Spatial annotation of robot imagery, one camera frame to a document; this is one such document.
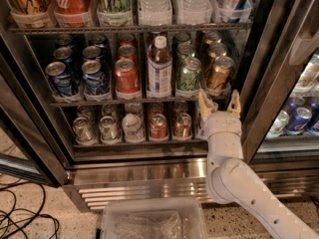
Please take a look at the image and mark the blue pepsi can middle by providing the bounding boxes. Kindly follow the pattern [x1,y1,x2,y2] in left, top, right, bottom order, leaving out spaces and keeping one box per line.
[82,46,105,64]

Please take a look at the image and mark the silver green can bottom-left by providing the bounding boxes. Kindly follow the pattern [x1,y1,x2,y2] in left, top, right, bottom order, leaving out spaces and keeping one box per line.
[73,117,97,145]

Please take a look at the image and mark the coca-cola can top shelf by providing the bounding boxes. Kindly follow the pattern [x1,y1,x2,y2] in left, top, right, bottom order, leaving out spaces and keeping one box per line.
[55,0,91,27]

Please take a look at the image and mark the red can middle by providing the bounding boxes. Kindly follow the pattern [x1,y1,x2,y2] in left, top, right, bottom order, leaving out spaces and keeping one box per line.
[117,45,137,64]

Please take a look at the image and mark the green can back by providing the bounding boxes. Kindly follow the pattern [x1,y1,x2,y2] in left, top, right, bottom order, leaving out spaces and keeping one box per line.
[172,32,191,48]

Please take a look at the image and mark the black cables on floor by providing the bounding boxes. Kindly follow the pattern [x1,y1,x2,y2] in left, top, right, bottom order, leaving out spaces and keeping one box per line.
[0,172,61,239]

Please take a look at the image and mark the small tea bottle bottom shelf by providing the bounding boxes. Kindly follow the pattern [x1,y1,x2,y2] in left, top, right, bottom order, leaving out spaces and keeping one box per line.
[196,118,206,139]

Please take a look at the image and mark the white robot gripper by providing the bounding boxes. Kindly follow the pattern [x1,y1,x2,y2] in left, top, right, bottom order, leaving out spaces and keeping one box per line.
[198,89,242,139]

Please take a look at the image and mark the orange gold can front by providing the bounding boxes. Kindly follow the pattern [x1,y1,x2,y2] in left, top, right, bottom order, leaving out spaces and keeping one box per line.
[206,56,233,91]

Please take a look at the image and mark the blue can far-left middle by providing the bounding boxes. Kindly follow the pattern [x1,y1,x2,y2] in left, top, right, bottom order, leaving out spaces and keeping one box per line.
[53,47,75,67]

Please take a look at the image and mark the silver green can bottom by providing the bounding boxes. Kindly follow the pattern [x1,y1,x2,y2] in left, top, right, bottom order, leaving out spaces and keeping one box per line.
[99,117,119,141]

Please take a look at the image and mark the red can back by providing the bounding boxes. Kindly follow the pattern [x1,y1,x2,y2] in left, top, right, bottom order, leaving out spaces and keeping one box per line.
[119,33,137,46]

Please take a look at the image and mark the green can front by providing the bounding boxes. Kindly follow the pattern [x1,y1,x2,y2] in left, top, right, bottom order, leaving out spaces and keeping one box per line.
[176,57,201,92]

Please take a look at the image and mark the blue can far-left back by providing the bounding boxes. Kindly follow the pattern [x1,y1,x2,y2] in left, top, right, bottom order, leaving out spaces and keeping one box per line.
[55,34,75,49]

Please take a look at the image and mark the red can front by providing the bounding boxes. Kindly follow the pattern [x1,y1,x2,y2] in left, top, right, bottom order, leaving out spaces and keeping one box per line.
[115,59,140,94]

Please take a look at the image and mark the orange la croix can top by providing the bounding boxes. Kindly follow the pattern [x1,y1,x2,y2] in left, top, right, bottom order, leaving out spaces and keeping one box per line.
[9,0,54,28]

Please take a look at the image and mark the blue pepsi can front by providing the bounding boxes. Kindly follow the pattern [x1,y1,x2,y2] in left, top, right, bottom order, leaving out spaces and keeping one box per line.
[82,60,109,96]

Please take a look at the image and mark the green can middle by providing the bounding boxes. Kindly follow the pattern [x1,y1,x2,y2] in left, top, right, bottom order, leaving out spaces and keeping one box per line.
[176,44,195,65]

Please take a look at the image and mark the blue can far-left front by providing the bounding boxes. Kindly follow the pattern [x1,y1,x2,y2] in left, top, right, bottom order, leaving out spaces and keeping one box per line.
[45,62,73,97]

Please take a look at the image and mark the orange gold can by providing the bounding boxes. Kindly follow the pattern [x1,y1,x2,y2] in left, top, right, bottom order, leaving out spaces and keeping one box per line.
[206,56,233,91]
[205,43,227,70]
[201,31,221,50]

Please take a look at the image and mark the tea bottle white cap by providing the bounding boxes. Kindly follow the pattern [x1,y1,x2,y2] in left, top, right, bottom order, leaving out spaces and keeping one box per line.
[148,36,172,98]

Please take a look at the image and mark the clear plastic bin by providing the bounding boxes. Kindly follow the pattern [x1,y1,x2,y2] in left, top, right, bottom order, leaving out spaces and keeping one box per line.
[100,197,208,239]

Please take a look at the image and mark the green la croix can top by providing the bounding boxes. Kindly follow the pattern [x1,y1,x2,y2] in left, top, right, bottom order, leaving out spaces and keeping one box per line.
[98,0,132,26]

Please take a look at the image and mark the blue can far-left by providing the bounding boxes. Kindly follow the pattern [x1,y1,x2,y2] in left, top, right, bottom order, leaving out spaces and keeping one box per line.
[45,62,73,97]
[55,34,75,49]
[53,47,75,67]

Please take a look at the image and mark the blue pepsi can back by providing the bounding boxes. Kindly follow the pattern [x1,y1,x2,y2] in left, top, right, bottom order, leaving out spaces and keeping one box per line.
[89,34,109,49]

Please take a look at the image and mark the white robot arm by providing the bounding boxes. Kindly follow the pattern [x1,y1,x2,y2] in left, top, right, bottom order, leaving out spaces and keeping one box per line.
[198,91,319,239]

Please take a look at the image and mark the gold can bottom shelf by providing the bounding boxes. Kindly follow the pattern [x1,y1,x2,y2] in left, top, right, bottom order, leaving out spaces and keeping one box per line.
[173,113,191,138]

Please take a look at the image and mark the top wire shelf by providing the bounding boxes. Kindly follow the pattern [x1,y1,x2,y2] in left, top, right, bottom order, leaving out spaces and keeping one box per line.
[8,22,252,35]

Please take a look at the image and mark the fridge bottom steel grille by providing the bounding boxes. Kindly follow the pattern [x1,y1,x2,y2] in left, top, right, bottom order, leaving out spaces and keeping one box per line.
[63,158,319,212]

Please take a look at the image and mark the middle wire shelf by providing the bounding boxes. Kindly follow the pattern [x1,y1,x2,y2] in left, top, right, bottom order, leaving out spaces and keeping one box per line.
[50,96,230,108]

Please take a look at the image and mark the wire shelf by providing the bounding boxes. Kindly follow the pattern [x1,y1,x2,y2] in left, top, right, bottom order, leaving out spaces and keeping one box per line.
[50,96,230,108]
[8,22,252,35]

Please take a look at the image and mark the fridge right glass door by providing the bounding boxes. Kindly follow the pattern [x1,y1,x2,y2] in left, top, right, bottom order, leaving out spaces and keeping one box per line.
[238,0,319,173]

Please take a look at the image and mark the red can bottom shelf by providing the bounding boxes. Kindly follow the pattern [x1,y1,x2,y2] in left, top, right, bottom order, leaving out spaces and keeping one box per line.
[150,114,167,139]

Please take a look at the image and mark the blue pepsi can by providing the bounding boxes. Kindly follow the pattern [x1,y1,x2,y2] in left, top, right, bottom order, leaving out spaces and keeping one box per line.
[82,46,105,64]
[82,60,109,96]
[89,34,109,49]

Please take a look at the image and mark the orange gold can middle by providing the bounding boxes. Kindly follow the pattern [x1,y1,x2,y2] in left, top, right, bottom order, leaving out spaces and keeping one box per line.
[205,43,227,70]

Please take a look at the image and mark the orange gold can back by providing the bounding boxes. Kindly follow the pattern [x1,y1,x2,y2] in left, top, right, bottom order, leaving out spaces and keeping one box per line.
[201,31,221,50]

